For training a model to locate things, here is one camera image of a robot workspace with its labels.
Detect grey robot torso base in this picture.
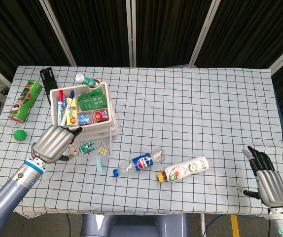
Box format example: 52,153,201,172
81,213,189,237

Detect blue floor cable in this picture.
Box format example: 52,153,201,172
205,214,234,237

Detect blue checkered tablecloth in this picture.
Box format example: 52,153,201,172
0,65,283,219

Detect small green packet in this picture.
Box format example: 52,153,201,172
79,142,95,155

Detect yellow lion snack packet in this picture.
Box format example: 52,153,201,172
65,108,78,125

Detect white green tube bottle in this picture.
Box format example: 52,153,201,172
75,73,101,89

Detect blue cap whiteboard marker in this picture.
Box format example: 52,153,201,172
59,90,75,126

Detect white-label tea drink bottle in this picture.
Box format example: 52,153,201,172
157,156,209,183

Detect plain yellow snack packet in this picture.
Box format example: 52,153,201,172
66,97,77,110

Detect red snack packet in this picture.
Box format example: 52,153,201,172
93,109,109,122

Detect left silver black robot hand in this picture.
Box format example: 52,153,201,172
31,124,84,164

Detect white desk organizer box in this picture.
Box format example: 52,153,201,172
49,82,119,143

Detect dark folding screen divider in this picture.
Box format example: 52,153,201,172
0,0,283,149

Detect green tea sachets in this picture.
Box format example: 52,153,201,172
77,88,107,111

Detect blue snack packet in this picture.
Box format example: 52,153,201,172
77,112,94,126

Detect green chips can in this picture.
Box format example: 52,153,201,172
7,80,43,123

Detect empty Pepsi bottle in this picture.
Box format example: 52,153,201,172
112,148,167,177

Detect green ball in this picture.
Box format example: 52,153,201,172
13,129,28,141

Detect red cap whiteboard marker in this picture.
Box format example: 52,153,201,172
56,89,65,124

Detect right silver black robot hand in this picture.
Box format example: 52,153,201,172
236,146,283,207

